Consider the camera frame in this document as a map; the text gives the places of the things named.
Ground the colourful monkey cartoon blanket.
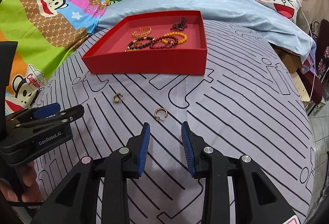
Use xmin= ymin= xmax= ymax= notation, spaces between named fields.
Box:
xmin=1 ymin=0 xmax=106 ymax=114

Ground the dark red bead bracelet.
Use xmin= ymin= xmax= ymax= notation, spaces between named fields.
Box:
xmin=149 ymin=35 xmax=180 ymax=50

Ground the light blue pillow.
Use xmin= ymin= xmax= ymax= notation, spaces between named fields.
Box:
xmin=97 ymin=0 xmax=316 ymax=61

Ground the gold twisted bangle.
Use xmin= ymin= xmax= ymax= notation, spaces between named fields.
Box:
xmin=132 ymin=27 xmax=152 ymax=38

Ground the gold hoop earring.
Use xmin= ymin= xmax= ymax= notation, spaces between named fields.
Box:
xmin=154 ymin=108 xmax=168 ymax=122
xmin=113 ymin=93 xmax=125 ymax=104

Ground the dark wood bead bracelet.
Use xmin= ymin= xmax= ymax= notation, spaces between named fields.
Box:
xmin=125 ymin=36 xmax=156 ymax=53

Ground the red cardboard tray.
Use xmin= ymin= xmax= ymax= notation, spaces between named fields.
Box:
xmin=82 ymin=10 xmax=207 ymax=75

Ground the person's left hand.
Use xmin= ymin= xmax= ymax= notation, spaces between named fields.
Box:
xmin=1 ymin=161 xmax=42 ymax=202

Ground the white cable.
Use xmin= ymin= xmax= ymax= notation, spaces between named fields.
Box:
xmin=277 ymin=0 xmax=318 ymax=104

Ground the cardboard box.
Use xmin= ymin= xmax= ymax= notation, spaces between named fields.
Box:
xmin=271 ymin=44 xmax=311 ymax=107

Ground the garnet small bead strand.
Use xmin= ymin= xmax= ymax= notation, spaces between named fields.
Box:
xmin=171 ymin=17 xmax=187 ymax=31

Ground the orange bead bracelet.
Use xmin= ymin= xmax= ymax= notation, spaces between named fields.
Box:
xmin=160 ymin=31 xmax=189 ymax=45

